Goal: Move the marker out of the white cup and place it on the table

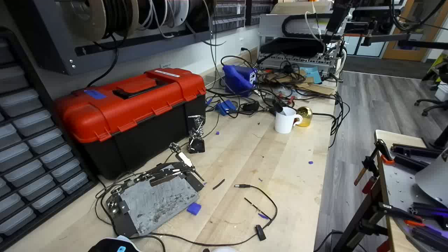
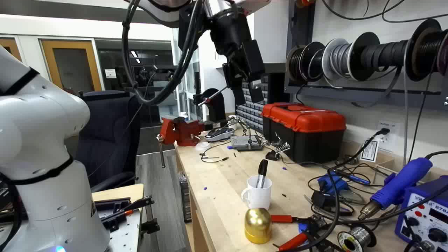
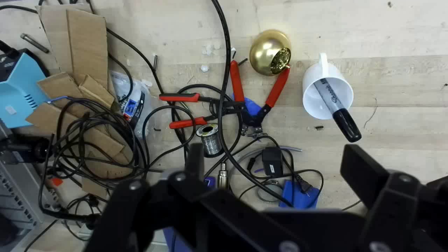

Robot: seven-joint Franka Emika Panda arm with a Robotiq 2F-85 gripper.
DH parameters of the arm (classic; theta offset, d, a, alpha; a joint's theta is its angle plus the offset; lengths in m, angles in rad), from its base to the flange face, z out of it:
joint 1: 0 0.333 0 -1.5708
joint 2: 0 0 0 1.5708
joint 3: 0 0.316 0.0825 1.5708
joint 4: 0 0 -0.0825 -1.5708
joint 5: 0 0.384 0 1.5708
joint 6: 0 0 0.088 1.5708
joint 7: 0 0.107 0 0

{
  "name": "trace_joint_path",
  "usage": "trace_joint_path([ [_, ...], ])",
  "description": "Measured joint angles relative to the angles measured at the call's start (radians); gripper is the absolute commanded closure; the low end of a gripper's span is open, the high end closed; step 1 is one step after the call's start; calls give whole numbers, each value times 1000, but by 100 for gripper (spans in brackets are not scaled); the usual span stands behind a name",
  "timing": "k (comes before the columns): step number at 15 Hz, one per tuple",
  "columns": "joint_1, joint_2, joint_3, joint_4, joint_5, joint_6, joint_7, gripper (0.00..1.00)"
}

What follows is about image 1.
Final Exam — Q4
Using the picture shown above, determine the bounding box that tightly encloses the white ceramic cup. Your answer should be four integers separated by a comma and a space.
275, 106, 301, 134

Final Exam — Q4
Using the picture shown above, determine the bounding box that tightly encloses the grey drawer organizer cabinet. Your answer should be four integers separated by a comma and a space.
0, 26, 94, 250

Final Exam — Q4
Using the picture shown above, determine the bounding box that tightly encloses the wooden side workbench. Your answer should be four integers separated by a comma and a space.
334, 130, 448, 252

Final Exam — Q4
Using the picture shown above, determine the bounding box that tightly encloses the wire spool rack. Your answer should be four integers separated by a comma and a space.
9, 0, 278, 75

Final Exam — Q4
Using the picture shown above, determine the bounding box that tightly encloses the black cable with connector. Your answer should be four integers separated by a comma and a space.
139, 181, 280, 247

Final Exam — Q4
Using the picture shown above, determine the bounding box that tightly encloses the small blue plastic block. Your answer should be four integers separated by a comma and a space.
188, 202, 202, 215

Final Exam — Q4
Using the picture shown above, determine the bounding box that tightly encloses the blue power tool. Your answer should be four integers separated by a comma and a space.
223, 64, 257, 96

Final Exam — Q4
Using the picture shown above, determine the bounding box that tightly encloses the gold round tin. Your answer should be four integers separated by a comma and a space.
297, 106, 313, 127

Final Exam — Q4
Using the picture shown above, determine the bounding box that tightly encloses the red and black toolbox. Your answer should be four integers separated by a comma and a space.
56, 68, 206, 179

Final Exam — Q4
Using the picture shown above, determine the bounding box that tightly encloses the black clip stand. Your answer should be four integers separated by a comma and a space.
188, 114, 205, 153

